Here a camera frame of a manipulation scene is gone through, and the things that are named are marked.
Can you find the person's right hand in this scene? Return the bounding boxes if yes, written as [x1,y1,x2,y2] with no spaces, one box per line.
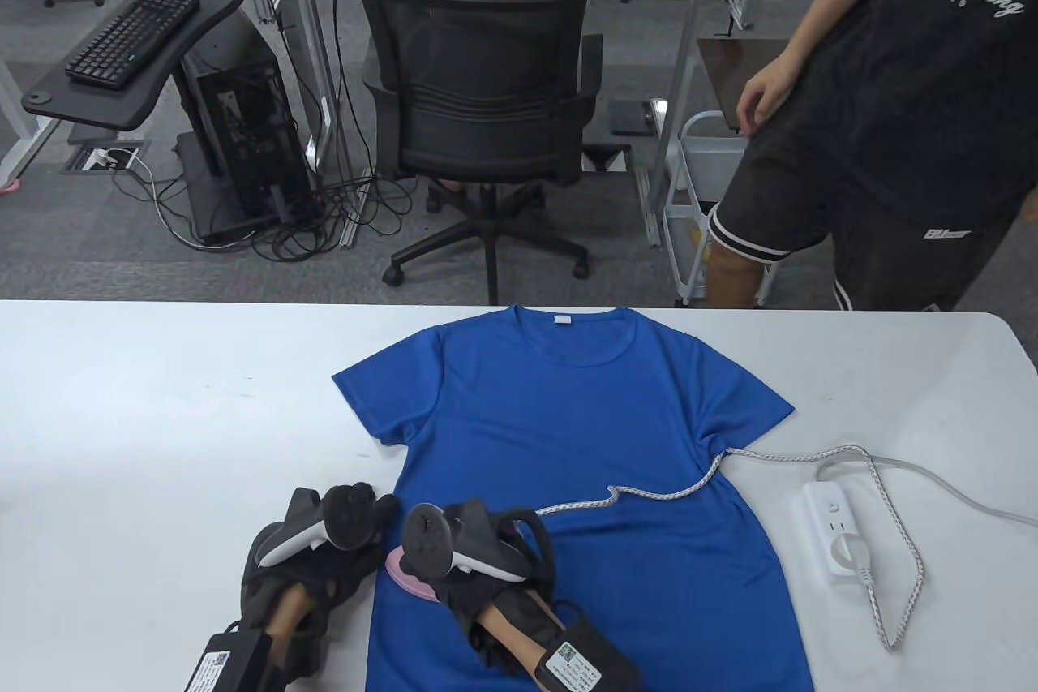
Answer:
[432,572,570,678]

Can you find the person's left hand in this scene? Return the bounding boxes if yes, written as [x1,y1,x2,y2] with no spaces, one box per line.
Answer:
[242,539,387,675]

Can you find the pink mini iron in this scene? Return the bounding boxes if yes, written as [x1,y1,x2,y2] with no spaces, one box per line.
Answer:
[384,548,443,604]

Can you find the black and white left controller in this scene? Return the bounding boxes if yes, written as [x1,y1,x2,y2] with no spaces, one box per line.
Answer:
[253,484,401,568]

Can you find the black and white controller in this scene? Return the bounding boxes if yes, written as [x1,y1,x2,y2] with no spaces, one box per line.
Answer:
[403,501,557,604]
[253,484,401,568]

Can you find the black and white right controller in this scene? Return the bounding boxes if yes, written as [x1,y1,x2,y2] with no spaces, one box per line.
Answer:
[403,501,557,604]

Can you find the blue t-shirt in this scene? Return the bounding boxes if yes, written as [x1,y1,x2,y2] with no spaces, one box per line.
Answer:
[332,306,815,692]

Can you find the white power strip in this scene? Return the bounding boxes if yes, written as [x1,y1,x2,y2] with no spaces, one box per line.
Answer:
[791,481,878,587]

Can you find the black computer tower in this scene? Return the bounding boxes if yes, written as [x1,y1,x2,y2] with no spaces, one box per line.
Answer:
[174,35,325,244]

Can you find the grey floor socket box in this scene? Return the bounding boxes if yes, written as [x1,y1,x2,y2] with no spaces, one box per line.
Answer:
[63,143,152,174]

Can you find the black mesh office chair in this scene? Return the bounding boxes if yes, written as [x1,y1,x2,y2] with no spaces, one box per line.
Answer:
[357,0,606,305]

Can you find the white rolling cart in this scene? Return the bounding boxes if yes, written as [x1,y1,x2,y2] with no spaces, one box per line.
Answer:
[661,112,781,308]

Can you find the black floor pad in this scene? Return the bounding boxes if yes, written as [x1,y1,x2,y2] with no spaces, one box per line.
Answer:
[610,100,656,137]

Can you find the black keyboard desk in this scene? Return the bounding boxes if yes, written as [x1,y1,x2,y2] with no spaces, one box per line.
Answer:
[22,0,246,131]

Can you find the black keyboard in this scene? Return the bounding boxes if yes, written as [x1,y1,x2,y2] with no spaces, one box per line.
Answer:
[63,0,201,91]

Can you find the dark brown board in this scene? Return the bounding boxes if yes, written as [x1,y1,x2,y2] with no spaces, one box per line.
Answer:
[697,37,793,135]

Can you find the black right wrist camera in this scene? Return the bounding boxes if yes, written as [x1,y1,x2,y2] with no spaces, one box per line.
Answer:
[535,615,641,692]

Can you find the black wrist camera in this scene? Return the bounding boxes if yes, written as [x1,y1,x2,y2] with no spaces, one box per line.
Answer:
[535,615,641,692]
[185,627,277,692]

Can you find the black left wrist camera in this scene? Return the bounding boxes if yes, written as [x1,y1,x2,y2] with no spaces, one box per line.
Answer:
[185,627,277,692]

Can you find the black floor cables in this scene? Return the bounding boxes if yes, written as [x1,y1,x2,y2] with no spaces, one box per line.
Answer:
[122,148,416,260]

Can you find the white braided power cable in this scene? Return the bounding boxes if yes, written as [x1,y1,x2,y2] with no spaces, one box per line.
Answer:
[535,445,926,652]

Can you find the grey power strip cord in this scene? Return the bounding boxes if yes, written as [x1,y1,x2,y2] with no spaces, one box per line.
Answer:
[815,455,1038,524]

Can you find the aluminium frame post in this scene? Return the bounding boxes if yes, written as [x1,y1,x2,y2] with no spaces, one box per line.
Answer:
[645,0,720,248]
[280,0,359,248]

